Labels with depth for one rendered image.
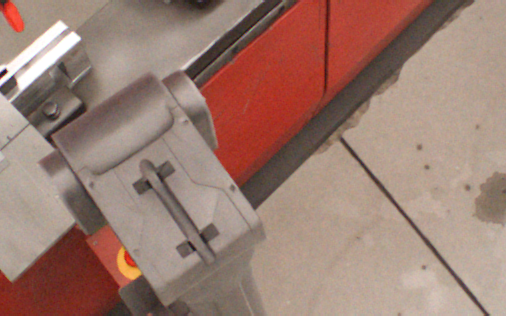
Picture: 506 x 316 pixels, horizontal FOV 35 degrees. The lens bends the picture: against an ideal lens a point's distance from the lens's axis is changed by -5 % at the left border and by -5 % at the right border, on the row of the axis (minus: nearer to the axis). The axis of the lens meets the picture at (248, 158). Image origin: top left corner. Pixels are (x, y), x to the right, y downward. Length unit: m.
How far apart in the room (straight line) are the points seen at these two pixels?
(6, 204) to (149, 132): 0.73
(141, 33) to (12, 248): 0.47
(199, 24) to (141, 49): 0.11
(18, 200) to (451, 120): 1.45
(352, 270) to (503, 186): 0.49
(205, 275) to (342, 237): 1.70
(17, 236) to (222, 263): 0.72
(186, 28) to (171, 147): 0.96
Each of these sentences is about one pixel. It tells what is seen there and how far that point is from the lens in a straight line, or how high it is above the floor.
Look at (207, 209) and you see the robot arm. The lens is 0.48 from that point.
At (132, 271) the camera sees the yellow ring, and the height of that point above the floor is 0.78.
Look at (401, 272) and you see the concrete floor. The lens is 2.16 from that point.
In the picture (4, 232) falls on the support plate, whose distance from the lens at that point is 1.20.
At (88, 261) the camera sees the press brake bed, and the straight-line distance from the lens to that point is 1.64.
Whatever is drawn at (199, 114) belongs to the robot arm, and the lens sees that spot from 0.51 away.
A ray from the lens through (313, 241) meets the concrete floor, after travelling 2.18.
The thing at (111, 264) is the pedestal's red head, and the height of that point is 0.78.
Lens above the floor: 2.06
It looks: 65 degrees down
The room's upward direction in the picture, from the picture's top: 9 degrees counter-clockwise
